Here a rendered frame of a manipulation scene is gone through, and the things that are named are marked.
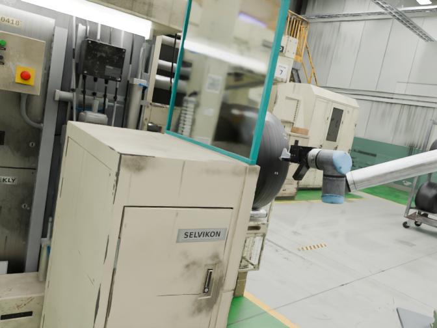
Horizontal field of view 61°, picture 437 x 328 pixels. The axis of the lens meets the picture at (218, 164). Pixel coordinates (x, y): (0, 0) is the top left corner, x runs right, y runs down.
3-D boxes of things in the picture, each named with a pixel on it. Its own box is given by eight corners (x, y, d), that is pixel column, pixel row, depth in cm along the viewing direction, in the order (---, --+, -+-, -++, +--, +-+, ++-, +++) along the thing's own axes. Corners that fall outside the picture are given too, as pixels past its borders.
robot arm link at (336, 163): (337, 176, 146) (339, 151, 145) (313, 172, 156) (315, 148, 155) (353, 175, 151) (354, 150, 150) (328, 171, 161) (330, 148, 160)
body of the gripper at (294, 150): (300, 146, 174) (320, 148, 164) (298, 164, 174) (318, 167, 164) (289, 144, 170) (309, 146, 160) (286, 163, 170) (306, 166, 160)
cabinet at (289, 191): (266, 201, 651) (281, 131, 634) (243, 192, 693) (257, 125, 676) (296, 200, 713) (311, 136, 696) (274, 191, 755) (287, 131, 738)
